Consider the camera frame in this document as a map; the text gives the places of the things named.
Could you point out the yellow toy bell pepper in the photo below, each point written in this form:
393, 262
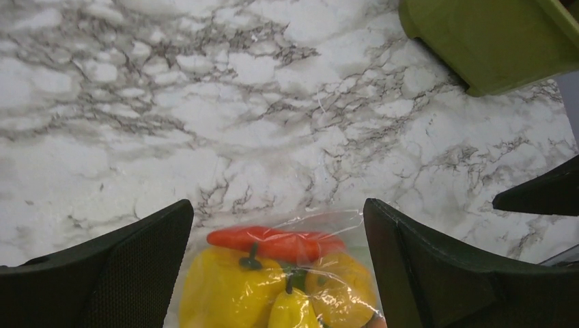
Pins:
220, 292

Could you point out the orange toy carrot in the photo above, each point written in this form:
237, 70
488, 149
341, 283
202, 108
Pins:
292, 247

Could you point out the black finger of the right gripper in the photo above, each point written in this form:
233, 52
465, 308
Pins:
553, 193

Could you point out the olive green plastic bin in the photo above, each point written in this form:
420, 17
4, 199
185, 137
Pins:
497, 46

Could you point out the clear zip top bag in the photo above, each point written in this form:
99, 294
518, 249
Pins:
346, 224

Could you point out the yellow toy lemon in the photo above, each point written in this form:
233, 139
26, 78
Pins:
292, 308

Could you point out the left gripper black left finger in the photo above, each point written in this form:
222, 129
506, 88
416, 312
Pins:
124, 278

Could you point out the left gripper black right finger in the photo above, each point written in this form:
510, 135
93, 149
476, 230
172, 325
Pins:
428, 279

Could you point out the small yellow toy fruit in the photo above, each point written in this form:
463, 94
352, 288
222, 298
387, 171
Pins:
341, 290

